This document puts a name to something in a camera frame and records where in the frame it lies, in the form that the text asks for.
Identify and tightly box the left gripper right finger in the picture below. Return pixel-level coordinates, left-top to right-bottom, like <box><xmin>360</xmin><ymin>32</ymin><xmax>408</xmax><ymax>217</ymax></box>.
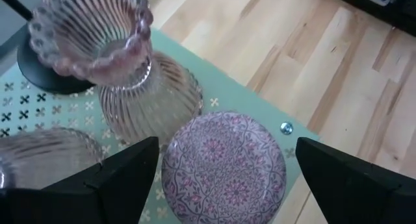
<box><xmin>294</xmin><ymin>136</ymin><xmax>416</xmax><ymax>224</ymax></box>

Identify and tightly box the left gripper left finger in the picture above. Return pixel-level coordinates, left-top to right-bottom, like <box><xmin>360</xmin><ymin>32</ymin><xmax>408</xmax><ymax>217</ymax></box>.
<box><xmin>0</xmin><ymin>136</ymin><xmax>160</xmax><ymax>224</ymax></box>

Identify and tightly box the pink ribbed glass candle holder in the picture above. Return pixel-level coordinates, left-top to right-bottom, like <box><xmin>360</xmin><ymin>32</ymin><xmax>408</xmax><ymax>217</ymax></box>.
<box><xmin>27</xmin><ymin>0</ymin><xmax>205</xmax><ymax>147</ymax></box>
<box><xmin>0</xmin><ymin>126</ymin><xmax>105</xmax><ymax>190</ymax></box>

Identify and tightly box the tall black candlestick holder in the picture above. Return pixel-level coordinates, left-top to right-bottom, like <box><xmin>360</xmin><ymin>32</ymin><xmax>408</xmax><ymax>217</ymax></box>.
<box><xmin>0</xmin><ymin>0</ymin><xmax>96</xmax><ymax>95</ymax></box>

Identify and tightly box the pink patterned round tin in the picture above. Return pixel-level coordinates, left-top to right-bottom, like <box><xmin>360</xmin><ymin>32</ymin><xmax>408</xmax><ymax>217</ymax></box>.
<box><xmin>161</xmin><ymin>111</ymin><xmax>287</xmax><ymax>224</ymax></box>

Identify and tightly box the green perforated metal shelf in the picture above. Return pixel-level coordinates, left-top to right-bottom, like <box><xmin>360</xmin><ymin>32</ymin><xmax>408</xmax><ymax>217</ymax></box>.
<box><xmin>0</xmin><ymin>27</ymin><xmax>321</xmax><ymax>224</ymax></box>

